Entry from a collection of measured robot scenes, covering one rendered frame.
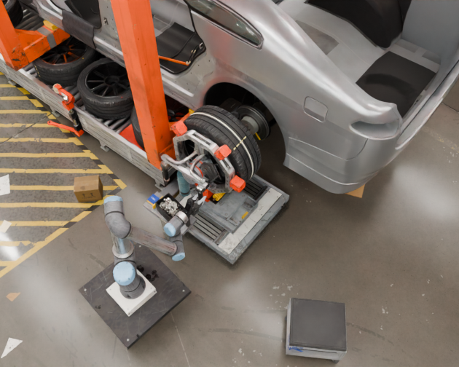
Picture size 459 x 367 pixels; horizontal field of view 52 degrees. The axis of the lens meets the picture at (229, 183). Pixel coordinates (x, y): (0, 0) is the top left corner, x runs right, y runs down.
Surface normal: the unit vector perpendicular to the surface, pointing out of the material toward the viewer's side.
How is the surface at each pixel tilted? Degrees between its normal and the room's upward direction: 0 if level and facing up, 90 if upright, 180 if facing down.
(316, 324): 0
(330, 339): 0
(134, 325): 0
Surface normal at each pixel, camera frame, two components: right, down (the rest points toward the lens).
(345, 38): 0.29, -0.34
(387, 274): 0.00, -0.58
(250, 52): -0.61, 0.51
